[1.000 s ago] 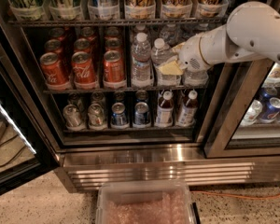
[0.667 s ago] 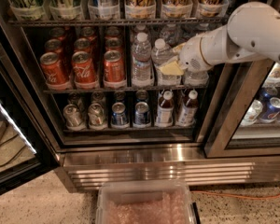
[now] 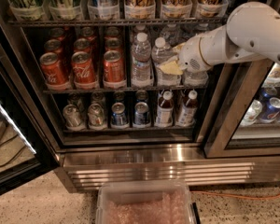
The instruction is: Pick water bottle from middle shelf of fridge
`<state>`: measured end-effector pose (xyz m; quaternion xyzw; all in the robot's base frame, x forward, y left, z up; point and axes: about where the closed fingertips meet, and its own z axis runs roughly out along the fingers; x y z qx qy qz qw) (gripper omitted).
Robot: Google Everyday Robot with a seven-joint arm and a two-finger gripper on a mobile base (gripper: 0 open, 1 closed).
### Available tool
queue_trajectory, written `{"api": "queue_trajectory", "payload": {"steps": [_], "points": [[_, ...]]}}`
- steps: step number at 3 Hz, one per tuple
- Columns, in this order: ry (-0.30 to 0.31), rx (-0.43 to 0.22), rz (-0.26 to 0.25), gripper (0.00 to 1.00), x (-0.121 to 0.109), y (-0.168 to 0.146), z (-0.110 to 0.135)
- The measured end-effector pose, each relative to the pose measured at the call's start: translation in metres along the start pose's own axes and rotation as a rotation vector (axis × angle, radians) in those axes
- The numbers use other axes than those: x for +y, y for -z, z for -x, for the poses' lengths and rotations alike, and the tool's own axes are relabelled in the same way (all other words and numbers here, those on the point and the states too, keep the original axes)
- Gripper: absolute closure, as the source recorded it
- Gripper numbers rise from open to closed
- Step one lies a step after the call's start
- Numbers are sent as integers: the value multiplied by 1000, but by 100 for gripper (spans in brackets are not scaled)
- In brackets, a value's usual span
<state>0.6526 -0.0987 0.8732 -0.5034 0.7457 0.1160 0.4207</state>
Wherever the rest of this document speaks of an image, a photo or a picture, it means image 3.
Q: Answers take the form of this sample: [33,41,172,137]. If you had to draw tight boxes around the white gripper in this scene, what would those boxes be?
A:
[159,35,211,75]

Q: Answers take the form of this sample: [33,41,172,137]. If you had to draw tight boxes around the water bottle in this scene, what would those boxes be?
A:
[132,33,151,81]
[183,70,208,83]
[151,37,181,86]

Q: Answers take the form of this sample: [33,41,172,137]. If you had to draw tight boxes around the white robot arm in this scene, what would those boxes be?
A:
[160,2,280,75]

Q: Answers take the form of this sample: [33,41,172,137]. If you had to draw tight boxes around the left brown drink bottle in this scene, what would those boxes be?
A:
[156,91,174,127]

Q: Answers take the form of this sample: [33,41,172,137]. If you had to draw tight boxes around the brown drink bottle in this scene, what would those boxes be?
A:
[176,90,198,126]
[156,91,174,127]

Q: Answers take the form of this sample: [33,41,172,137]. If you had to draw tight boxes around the right brown drink bottle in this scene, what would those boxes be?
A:
[176,90,198,126]

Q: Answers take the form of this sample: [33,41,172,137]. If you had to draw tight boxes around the stainless steel fridge cabinet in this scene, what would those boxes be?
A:
[0,0,280,192]

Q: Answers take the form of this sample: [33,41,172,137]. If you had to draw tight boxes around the open black fridge door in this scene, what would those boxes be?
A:
[0,9,61,200]

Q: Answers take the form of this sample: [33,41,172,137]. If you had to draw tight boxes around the front right cola can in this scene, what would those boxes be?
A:
[104,50,125,82]

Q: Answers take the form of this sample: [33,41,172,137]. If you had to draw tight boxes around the cola can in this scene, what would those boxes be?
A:
[104,50,125,82]
[71,51,96,84]
[40,52,69,85]

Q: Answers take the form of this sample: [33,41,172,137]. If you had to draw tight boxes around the left blue can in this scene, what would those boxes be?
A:
[111,103,128,126]

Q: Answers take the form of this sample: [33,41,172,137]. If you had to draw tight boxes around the front middle cola can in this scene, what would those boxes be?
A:
[71,51,96,84]

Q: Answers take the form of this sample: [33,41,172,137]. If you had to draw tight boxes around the white can behind right door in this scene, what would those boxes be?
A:
[241,100,262,126]

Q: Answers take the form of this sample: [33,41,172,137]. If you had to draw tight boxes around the closed right glass door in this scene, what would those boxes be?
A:
[204,0,280,158]

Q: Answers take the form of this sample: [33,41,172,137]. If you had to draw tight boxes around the blue can behind right door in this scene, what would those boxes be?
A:
[259,97,280,123]

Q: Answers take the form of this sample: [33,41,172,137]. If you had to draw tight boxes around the left silver can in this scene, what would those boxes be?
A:
[63,105,82,127]

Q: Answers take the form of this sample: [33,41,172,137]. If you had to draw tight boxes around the front left cola can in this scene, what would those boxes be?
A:
[40,52,69,85]

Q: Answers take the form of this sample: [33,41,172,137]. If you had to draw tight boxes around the clear plastic storage bin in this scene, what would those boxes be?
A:
[95,179,197,224]

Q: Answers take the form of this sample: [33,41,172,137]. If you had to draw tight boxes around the upper wire shelf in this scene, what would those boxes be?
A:
[7,16,227,27]

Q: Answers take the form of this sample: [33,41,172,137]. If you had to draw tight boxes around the wire shelf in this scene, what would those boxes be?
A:
[43,84,207,94]
[7,16,227,27]

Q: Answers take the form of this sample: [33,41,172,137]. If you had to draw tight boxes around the middle wire shelf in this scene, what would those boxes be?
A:
[43,84,207,94]

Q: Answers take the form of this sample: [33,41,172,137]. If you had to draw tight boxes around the orange power cable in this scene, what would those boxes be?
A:
[189,180,280,202]

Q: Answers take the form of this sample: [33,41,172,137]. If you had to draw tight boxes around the black cable on floor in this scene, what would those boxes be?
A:
[0,133,28,169]

